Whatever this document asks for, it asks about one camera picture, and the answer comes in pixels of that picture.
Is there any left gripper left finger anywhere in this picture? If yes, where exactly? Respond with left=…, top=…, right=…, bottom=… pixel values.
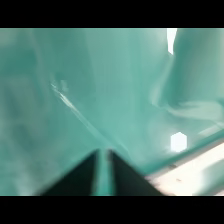
left=40, top=149, right=101, bottom=197

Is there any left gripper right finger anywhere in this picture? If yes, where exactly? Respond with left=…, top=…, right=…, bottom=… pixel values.
left=110, top=149, right=165, bottom=197

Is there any light grey garment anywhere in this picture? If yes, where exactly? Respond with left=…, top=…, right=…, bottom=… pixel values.
left=0, top=28, right=224, bottom=197

